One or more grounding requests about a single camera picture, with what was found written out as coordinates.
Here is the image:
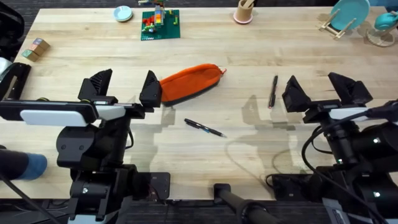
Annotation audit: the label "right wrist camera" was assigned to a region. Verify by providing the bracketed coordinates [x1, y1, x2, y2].
[328, 107, 371, 121]

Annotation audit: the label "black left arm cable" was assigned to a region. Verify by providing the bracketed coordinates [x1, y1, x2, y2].
[0, 172, 55, 224]

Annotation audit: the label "black flat box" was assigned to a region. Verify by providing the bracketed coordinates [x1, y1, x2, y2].
[0, 62, 32, 101]

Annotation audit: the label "pink coaster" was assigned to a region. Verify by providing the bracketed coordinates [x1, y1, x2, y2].
[233, 11, 254, 25]

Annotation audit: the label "beige cup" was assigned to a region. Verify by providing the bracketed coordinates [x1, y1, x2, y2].
[236, 0, 254, 21]

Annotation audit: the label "black pen with red tip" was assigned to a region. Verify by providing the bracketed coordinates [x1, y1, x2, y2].
[268, 75, 279, 110]

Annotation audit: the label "black pole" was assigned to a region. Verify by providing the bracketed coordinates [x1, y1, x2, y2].
[213, 183, 280, 224]

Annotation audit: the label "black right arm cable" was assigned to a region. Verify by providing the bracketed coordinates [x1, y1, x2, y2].
[300, 99, 398, 224]

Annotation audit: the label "pale blue plates stack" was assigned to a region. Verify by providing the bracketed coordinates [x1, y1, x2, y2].
[113, 5, 134, 23]

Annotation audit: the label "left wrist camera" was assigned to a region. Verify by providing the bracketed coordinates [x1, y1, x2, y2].
[95, 104, 127, 121]

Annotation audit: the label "teal plate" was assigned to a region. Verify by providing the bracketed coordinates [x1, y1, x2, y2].
[330, 0, 371, 31]

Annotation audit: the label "teal cup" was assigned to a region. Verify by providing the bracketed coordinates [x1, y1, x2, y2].
[374, 11, 398, 31]

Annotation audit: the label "green board with toy blocks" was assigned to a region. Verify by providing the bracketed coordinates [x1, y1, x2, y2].
[140, 4, 181, 42]

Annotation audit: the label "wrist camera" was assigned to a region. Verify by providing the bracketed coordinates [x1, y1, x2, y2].
[95, 104, 127, 121]
[328, 107, 371, 121]

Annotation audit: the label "black chair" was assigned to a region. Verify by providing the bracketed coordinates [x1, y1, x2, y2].
[0, 2, 25, 60]

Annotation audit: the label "wooden peg rack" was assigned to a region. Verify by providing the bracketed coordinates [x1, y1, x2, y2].
[318, 8, 358, 40]

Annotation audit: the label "wooden toy cubes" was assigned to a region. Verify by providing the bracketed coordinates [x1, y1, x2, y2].
[21, 37, 51, 62]

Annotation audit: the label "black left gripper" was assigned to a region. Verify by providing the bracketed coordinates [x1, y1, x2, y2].
[57, 68, 163, 170]

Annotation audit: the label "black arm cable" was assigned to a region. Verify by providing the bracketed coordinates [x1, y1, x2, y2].
[300, 99, 398, 224]
[0, 172, 55, 224]

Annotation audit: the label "orange zip bag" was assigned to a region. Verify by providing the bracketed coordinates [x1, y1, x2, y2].
[159, 63, 228, 107]

